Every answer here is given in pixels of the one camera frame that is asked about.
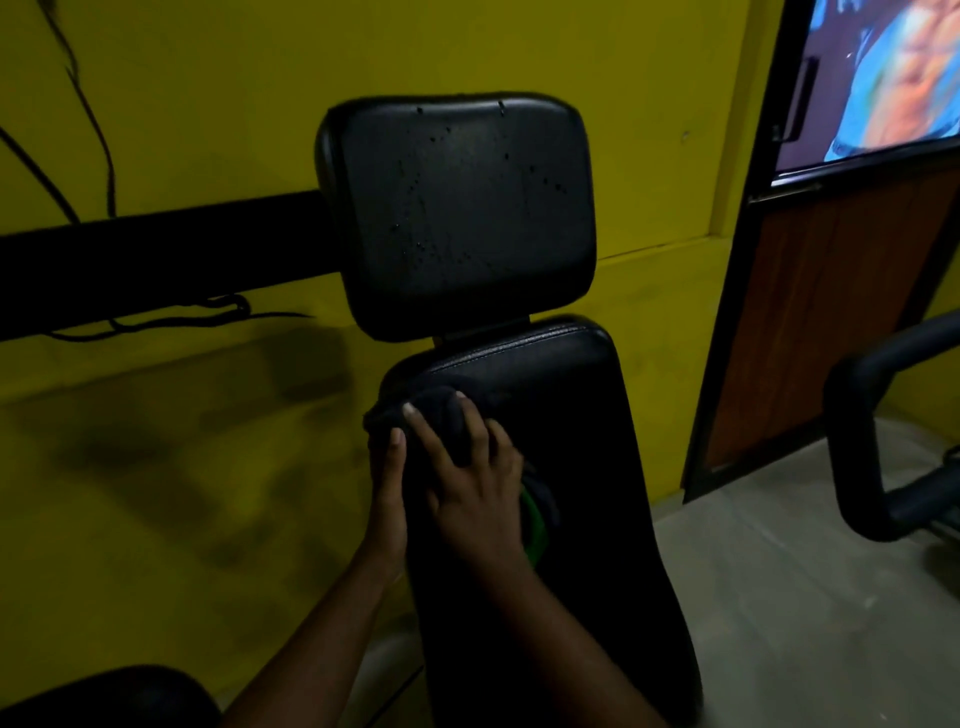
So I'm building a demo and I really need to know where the person's right forearm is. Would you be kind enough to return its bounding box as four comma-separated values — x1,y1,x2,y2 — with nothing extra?
479,547,669,728

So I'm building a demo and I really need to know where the dark grey green cloth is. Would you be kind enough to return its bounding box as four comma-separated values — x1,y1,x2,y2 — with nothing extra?
363,384,560,568

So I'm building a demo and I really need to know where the person's right hand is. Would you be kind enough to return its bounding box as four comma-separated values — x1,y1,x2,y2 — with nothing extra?
402,391,538,573

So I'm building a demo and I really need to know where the brown wooden door panel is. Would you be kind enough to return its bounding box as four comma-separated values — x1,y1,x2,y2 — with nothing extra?
682,161,960,504

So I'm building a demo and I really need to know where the person's left forearm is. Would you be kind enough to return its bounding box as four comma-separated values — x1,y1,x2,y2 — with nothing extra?
221,554,406,728

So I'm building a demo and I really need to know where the person's left hand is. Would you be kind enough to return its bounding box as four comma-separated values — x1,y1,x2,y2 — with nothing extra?
359,427,410,585

